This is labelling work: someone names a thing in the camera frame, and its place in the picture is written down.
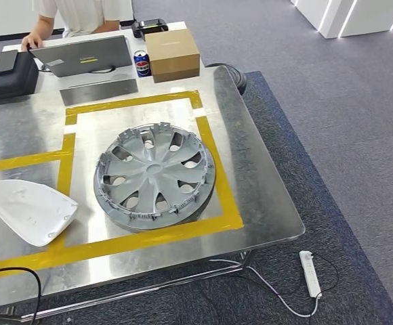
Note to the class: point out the white car mirror cover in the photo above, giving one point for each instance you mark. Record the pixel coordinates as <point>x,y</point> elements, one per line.
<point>30,211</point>

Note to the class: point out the steel top workbench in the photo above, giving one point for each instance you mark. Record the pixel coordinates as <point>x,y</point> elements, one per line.
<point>261,188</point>

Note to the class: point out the silver wheel hubcap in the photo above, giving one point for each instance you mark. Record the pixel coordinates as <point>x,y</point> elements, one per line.
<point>152,175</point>

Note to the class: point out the black ribbed round stool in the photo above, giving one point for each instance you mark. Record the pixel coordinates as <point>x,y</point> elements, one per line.
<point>237,78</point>

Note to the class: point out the brown cardboard box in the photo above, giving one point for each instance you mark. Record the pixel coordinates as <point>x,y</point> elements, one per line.
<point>172,54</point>

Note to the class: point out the blue soda can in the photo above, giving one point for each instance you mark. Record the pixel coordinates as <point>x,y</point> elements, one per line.
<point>142,65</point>

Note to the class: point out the white desk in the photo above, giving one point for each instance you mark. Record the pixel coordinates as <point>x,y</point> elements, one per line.
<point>177,25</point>

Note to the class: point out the black handheld device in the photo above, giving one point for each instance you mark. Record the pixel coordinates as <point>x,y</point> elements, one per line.
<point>149,28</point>

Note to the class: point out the dark blue floor rug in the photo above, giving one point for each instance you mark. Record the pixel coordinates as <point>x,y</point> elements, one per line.
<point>319,215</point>

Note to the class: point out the grey laptop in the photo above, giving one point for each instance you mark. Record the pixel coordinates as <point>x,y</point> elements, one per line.
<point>88,56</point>

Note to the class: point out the white power strip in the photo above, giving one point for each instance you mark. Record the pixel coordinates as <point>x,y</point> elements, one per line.
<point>310,273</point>

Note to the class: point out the person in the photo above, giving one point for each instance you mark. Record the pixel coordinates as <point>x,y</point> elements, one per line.
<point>81,15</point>

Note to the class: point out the black hard carry case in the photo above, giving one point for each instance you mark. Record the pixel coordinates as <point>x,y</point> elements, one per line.
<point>10,83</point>

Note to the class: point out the dark smartphone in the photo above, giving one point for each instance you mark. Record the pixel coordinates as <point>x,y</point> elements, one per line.
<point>6,62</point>

